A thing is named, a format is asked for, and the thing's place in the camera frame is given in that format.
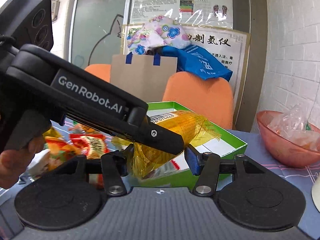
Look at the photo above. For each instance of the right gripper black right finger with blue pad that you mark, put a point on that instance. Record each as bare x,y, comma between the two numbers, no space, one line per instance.
206,166

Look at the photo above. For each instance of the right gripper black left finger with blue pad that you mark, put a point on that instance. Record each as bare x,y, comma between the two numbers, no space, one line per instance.
114,171

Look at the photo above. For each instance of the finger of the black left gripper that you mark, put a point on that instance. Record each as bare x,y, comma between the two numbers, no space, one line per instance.
160,138

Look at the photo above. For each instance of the yellow cellophane snack pack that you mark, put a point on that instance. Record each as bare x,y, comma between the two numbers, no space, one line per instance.
191,126

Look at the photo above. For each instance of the person's left hand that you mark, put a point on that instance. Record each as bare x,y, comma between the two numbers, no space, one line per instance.
14,163

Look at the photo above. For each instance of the green cardboard box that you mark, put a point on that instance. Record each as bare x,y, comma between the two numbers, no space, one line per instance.
176,172

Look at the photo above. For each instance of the red orange snack packet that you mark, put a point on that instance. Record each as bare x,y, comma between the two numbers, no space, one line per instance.
93,146

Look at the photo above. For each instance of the left orange chair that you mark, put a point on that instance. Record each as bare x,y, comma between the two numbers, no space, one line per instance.
102,71

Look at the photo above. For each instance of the orange chair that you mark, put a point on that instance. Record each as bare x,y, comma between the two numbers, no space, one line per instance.
212,98
102,71

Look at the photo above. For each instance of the right orange chair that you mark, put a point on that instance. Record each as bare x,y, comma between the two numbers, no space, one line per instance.
212,98

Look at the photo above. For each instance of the blue plastic bag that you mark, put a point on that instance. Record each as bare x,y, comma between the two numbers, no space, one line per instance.
198,61

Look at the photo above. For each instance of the pink plastic bowl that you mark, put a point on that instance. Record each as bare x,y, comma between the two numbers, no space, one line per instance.
282,150

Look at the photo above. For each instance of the floral cloth bundle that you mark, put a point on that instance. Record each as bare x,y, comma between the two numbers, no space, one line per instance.
158,32

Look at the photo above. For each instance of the framed Chinese text board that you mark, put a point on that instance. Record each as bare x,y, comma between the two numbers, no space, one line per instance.
228,46

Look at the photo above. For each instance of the brown cardboard bag blue handles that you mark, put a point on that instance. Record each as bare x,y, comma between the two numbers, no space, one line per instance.
144,76

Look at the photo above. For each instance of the wall poster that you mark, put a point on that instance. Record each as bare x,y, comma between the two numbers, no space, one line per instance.
213,13

